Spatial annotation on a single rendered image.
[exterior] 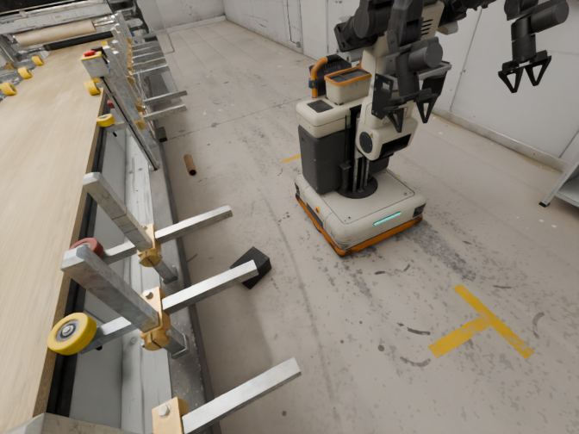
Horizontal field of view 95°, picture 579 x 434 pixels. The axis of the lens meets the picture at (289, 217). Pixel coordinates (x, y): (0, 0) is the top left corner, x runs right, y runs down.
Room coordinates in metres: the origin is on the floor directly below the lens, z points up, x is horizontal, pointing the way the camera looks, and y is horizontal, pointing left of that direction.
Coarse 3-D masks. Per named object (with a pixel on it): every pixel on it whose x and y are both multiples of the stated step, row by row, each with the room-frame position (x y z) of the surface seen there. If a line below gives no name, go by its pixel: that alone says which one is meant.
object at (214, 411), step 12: (288, 360) 0.18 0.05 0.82; (276, 372) 0.16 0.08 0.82; (288, 372) 0.16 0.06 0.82; (300, 372) 0.16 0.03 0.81; (252, 384) 0.15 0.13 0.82; (264, 384) 0.15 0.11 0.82; (276, 384) 0.14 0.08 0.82; (228, 396) 0.14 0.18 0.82; (240, 396) 0.13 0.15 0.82; (252, 396) 0.13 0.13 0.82; (204, 408) 0.12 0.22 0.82; (216, 408) 0.12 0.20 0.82; (228, 408) 0.12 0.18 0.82; (240, 408) 0.12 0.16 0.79; (192, 420) 0.11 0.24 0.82; (204, 420) 0.10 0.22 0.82; (216, 420) 0.10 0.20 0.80; (192, 432) 0.09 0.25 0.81
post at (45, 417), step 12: (36, 420) 0.07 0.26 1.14; (48, 420) 0.07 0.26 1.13; (60, 420) 0.07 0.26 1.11; (72, 420) 0.07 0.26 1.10; (12, 432) 0.06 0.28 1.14; (24, 432) 0.06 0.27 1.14; (36, 432) 0.06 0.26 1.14; (48, 432) 0.06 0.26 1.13; (60, 432) 0.06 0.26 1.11; (72, 432) 0.06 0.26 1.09; (84, 432) 0.07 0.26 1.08; (96, 432) 0.07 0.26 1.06; (108, 432) 0.07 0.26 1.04; (120, 432) 0.07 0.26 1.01; (132, 432) 0.08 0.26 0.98
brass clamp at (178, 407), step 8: (176, 400) 0.14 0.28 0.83; (184, 400) 0.15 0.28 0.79; (176, 408) 0.13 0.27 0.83; (184, 408) 0.13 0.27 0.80; (168, 416) 0.12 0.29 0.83; (176, 416) 0.12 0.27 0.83; (160, 424) 0.11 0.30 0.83; (168, 424) 0.11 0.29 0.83; (176, 424) 0.10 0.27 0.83; (160, 432) 0.09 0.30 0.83; (168, 432) 0.09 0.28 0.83; (176, 432) 0.09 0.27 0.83
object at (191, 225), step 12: (204, 216) 0.62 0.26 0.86; (216, 216) 0.62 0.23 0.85; (228, 216) 0.63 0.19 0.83; (168, 228) 0.60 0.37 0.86; (180, 228) 0.59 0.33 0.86; (192, 228) 0.60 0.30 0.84; (168, 240) 0.57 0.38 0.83; (108, 252) 0.54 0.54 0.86; (120, 252) 0.53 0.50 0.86; (132, 252) 0.54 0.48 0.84; (108, 264) 0.52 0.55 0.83
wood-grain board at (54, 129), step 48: (48, 96) 2.06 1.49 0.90; (96, 96) 1.87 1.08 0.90; (0, 144) 1.37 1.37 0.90; (48, 144) 1.27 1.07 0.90; (0, 192) 0.91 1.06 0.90; (48, 192) 0.85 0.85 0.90; (0, 240) 0.63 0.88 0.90; (48, 240) 0.59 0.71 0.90; (0, 288) 0.44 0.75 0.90; (48, 288) 0.41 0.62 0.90; (0, 336) 0.30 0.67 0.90; (0, 384) 0.20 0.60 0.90; (48, 384) 0.19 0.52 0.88; (0, 432) 0.12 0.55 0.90
